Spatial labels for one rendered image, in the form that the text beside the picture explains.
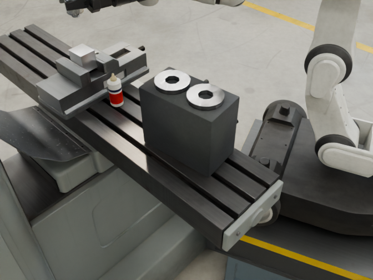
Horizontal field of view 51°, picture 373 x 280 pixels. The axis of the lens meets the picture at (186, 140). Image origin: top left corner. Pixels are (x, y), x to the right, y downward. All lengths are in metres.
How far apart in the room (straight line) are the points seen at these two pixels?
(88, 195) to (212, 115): 0.59
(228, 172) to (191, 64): 2.19
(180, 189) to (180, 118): 0.18
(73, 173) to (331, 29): 0.88
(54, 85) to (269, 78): 2.08
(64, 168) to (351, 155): 0.95
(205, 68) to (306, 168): 1.71
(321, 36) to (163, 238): 1.04
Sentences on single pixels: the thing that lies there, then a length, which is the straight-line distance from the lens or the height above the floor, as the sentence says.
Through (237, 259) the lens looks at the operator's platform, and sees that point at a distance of 1.72.
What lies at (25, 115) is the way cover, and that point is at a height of 0.87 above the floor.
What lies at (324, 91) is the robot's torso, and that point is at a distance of 1.33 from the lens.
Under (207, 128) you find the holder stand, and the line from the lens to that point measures 0.89.
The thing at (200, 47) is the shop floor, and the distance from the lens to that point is 3.38.
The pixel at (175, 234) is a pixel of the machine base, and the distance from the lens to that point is 1.79.
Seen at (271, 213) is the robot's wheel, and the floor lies 0.51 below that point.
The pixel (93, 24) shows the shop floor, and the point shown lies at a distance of 3.83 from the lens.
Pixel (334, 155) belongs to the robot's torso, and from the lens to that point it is 1.49.
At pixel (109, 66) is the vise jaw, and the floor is 1.02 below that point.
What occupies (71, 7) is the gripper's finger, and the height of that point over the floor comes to 1.23.
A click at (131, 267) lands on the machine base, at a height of 0.20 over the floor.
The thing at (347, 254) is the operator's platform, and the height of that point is 0.40.
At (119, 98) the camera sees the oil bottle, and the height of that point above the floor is 0.97.
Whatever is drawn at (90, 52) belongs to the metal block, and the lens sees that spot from 1.23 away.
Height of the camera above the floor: 1.69
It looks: 43 degrees down
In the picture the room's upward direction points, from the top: straight up
